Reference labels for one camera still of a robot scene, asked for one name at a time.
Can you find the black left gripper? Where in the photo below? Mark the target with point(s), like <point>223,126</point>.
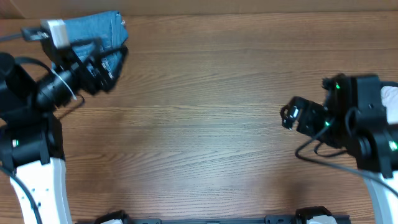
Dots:
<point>92,84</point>

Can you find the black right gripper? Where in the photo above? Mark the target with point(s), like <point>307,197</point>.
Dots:
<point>306,115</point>

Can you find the blue denim jeans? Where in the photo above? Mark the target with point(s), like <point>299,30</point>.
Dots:
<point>108,26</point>

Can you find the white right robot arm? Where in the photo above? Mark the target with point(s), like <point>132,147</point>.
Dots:
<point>353,120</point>

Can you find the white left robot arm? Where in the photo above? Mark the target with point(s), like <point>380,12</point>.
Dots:
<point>32,152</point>

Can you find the beige crumpled garment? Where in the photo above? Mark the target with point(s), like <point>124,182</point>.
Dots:
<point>389,95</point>

